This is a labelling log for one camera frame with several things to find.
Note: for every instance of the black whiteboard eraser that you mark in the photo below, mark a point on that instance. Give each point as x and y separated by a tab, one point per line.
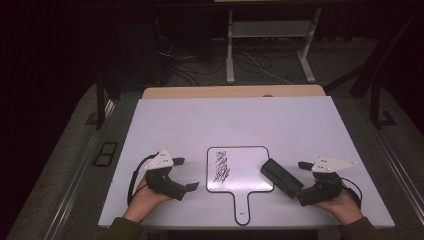
281	178

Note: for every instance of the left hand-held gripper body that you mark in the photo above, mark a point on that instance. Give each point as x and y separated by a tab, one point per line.
160	180

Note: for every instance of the person's left hand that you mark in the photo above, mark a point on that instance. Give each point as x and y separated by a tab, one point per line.
144	201

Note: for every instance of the white metal stand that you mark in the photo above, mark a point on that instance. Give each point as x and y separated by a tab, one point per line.
270	30

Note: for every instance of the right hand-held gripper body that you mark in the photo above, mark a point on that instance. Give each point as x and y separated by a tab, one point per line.
325	186

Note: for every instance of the person's right hand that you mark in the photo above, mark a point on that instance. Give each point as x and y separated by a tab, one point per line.
345	208

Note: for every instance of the black metal stand leg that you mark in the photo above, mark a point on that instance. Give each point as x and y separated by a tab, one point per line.
376	106
100	103

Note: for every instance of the wooden table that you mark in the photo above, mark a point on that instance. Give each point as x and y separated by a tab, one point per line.
233	91

